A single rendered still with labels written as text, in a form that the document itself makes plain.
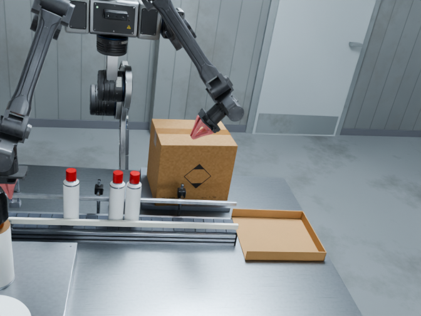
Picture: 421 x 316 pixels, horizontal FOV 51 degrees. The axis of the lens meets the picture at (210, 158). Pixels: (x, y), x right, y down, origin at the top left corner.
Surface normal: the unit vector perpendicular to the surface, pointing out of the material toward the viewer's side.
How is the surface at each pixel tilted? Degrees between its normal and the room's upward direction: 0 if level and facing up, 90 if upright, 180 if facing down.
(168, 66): 90
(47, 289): 0
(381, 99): 90
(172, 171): 90
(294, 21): 90
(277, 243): 0
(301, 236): 0
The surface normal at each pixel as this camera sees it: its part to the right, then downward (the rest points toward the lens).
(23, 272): 0.15, -0.88
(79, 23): 0.25, 0.48
